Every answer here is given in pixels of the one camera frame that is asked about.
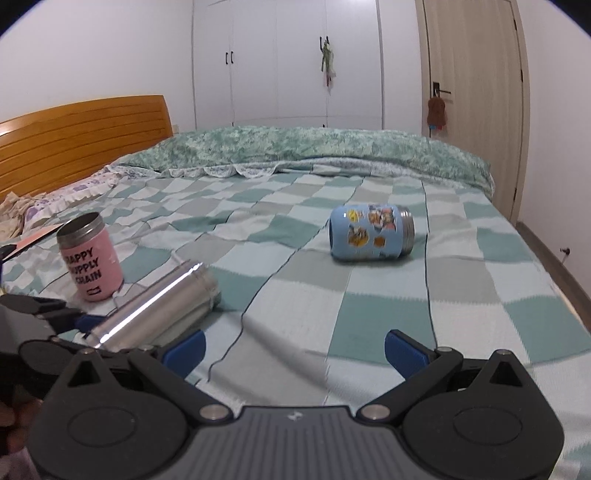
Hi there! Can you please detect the purple floral pillow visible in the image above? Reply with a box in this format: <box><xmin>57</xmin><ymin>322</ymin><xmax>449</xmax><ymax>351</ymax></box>
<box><xmin>18</xmin><ymin>164</ymin><xmax>139</xmax><ymax>227</ymax></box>

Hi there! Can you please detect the wooden headboard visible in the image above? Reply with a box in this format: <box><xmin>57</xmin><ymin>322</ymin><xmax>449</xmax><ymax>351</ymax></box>
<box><xmin>0</xmin><ymin>95</ymin><xmax>173</xmax><ymax>196</ymax></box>

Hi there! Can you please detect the blue cartoon sticker cup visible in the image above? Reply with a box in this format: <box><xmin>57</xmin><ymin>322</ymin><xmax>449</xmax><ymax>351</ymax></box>
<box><xmin>329</xmin><ymin>204</ymin><xmax>415</xmax><ymax>262</ymax></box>

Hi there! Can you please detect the black door handle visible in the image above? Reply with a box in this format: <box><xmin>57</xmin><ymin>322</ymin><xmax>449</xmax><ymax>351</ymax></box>
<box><xmin>433</xmin><ymin>82</ymin><xmax>452</xmax><ymax>97</ymax></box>

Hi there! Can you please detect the pink steel cup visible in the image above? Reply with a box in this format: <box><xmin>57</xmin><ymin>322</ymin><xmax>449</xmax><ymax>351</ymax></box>
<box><xmin>56</xmin><ymin>212</ymin><xmax>123</xmax><ymax>302</ymax></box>

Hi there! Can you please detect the beige wooden door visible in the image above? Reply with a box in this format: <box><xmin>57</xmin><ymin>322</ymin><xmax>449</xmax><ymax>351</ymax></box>
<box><xmin>416</xmin><ymin>1</ymin><xmax>530</xmax><ymax>223</ymax></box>

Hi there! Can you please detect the checkered green white blanket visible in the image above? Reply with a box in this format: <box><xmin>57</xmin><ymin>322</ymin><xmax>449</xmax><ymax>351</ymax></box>
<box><xmin>0</xmin><ymin>168</ymin><xmax>588</xmax><ymax>480</ymax></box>

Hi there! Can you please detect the green floral duvet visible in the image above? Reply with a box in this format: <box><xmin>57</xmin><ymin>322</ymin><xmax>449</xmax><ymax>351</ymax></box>
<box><xmin>110</xmin><ymin>126</ymin><xmax>495</xmax><ymax>198</ymax></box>

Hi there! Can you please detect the hanging dried herb bundle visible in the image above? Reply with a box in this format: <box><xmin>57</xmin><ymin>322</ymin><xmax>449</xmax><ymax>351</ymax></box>
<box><xmin>318</xmin><ymin>36</ymin><xmax>335</xmax><ymax>89</ymax></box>

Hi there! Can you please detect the white wardrobe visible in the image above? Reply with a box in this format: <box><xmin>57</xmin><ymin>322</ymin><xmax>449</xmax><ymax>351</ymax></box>
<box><xmin>192</xmin><ymin>1</ymin><xmax>383</xmax><ymax>130</ymax></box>

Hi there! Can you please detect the beige crumpled cloth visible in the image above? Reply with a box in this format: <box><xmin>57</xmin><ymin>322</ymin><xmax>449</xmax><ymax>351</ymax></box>
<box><xmin>0</xmin><ymin>192</ymin><xmax>38</xmax><ymax>242</ymax></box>

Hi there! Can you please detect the silver steel cup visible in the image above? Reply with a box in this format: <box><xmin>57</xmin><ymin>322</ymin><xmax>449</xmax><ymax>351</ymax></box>
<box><xmin>84</xmin><ymin>261</ymin><xmax>221</xmax><ymax>352</ymax></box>

